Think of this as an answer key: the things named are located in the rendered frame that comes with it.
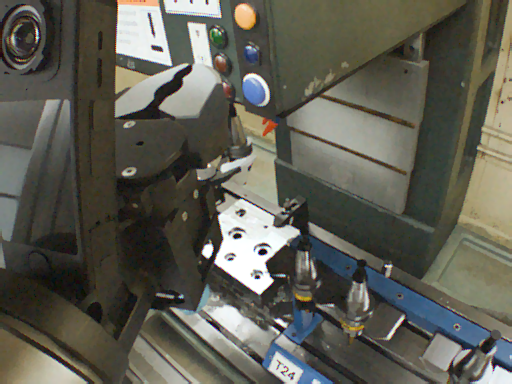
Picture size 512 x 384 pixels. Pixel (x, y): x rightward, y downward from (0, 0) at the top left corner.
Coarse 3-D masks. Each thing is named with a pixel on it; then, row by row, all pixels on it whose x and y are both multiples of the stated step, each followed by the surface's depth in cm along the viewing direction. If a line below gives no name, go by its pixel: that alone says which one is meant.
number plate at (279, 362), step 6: (276, 354) 86; (276, 360) 86; (282, 360) 85; (270, 366) 86; (276, 366) 85; (282, 366) 84; (288, 366) 84; (294, 366) 83; (276, 372) 85; (282, 372) 84; (288, 372) 83; (294, 372) 82; (300, 372) 82; (282, 378) 84; (288, 378) 83; (294, 378) 82
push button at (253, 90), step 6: (246, 78) 40; (252, 78) 39; (246, 84) 40; (252, 84) 39; (258, 84) 39; (246, 90) 40; (252, 90) 40; (258, 90) 39; (264, 90) 39; (246, 96) 41; (252, 96) 40; (258, 96) 39; (264, 96) 39; (252, 102) 41; (258, 102) 40
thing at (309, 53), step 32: (160, 0) 43; (224, 0) 36; (288, 0) 34; (320, 0) 37; (352, 0) 42; (384, 0) 47; (416, 0) 54; (448, 0) 64; (288, 32) 36; (320, 32) 40; (352, 32) 44; (384, 32) 50; (416, 32) 59; (128, 64) 57; (160, 64) 51; (288, 64) 38; (320, 64) 42; (352, 64) 47; (288, 96) 40
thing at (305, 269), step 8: (312, 248) 65; (296, 256) 66; (304, 256) 65; (312, 256) 66; (296, 264) 67; (304, 264) 66; (312, 264) 67; (296, 272) 68; (304, 272) 67; (312, 272) 67; (304, 280) 68
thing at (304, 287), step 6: (288, 270) 70; (318, 270) 70; (288, 276) 69; (318, 276) 69; (294, 282) 70; (300, 282) 68; (306, 282) 68; (312, 282) 68; (318, 282) 68; (300, 288) 69; (306, 288) 68; (312, 288) 69
